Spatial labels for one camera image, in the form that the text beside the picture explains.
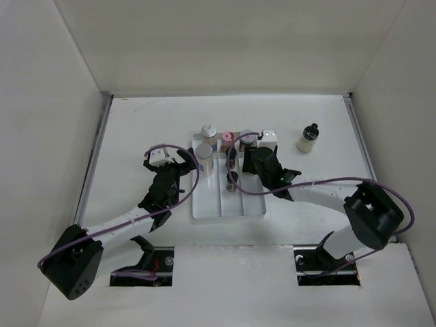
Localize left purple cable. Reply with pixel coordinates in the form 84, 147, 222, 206
36, 144, 201, 272

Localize small black cap spice jar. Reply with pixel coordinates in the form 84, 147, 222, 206
225, 146, 237, 170

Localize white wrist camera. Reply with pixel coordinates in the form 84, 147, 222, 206
146, 147, 173, 168
258, 129, 277, 151

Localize white cap blue label bottle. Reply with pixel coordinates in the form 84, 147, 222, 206
200, 124, 217, 153

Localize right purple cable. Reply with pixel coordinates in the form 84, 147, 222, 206
225, 131, 416, 263

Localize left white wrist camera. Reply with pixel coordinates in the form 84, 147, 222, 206
146, 147, 173, 168

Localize purple lid brown jar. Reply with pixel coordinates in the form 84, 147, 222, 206
238, 129, 257, 152

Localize pink cap spice bottle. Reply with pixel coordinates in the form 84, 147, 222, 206
221, 131, 234, 148

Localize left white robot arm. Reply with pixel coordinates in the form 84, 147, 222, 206
37, 144, 200, 300

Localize black top white grinder bottle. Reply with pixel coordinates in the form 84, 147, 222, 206
296, 123, 320, 153

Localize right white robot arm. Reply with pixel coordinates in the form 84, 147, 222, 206
243, 147, 404, 270

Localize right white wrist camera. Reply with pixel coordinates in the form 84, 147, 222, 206
258, 129, 277, 151

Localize purple cable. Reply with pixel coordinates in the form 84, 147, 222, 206
225, 131, 416, 263
36, 144, 201, 272

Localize silver lid white bottle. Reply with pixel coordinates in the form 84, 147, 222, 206
195, 143, 214, 176

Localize white divided organizer tray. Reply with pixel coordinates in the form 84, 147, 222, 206
191, 152, 266, 223

